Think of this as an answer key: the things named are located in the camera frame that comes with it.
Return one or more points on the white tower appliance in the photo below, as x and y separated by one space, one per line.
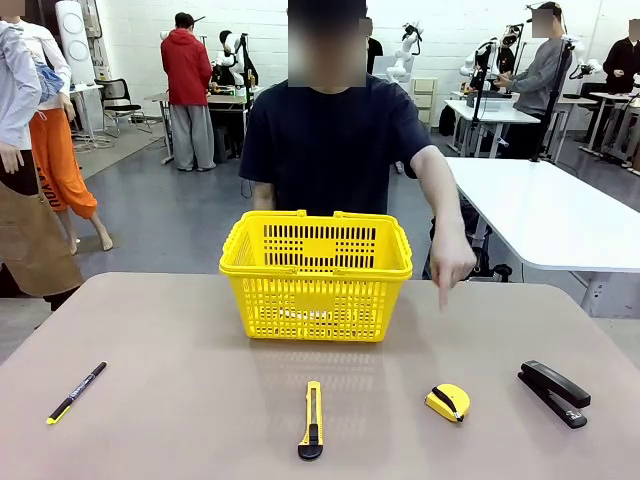
75 35

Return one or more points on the yellow utility knife black end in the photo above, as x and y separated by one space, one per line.
310 450

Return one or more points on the person's left hand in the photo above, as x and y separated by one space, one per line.
452 262

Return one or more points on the black marker pen yellow end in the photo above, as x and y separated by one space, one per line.
80 390

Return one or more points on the grey work table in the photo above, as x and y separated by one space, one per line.
225 99

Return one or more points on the yellow plastic shopping basket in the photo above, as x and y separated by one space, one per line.
312 301

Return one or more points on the white and black humanoid robot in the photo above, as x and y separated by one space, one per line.
227 50

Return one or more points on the yellow tape measure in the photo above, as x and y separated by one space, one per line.
452 395

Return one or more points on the black bag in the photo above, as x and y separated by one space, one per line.
447 121

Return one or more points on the large white table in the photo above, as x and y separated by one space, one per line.
540 215

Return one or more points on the white drawer cabinet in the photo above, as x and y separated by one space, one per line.
424 100

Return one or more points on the person in black jacket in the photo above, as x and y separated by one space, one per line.
622 57

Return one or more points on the person in grey sweater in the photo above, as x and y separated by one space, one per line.
542 75

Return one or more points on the person in red hoodie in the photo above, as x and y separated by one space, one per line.
185 65

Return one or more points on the person's left forearm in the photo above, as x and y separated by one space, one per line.
447 210

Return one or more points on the black stapler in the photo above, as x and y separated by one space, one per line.
555 382

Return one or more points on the person in black shirt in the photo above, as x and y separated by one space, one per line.
374 52

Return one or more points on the white robot with black head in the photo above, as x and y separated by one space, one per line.
507 42

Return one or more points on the black tripod pole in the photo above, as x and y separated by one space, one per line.
550 107

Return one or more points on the small white table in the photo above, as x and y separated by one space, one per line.
500 112

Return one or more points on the person in navy t-shirt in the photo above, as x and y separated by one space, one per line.
325 150

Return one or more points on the black office chair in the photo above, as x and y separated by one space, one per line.
112 92

